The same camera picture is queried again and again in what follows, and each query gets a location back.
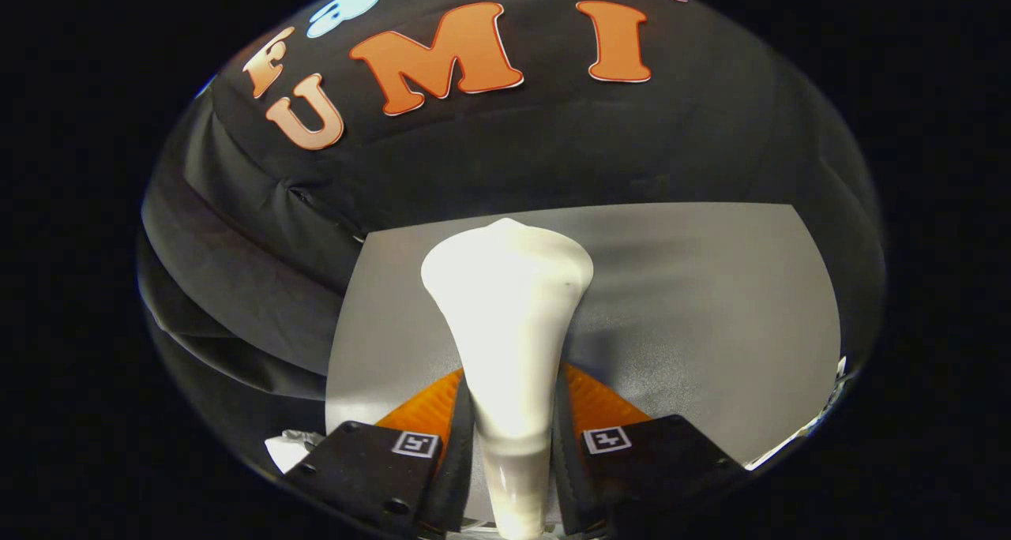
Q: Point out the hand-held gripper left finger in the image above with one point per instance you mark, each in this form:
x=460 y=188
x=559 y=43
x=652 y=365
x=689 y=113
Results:
x=458 y=461

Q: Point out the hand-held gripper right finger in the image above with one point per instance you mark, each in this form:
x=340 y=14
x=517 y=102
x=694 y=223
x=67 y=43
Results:
x=567 y=461

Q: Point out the grey cabinet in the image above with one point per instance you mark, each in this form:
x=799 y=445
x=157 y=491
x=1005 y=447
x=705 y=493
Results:
x=711 y=311

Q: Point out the white garment steamer head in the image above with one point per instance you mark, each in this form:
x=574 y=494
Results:
x=505 y=319

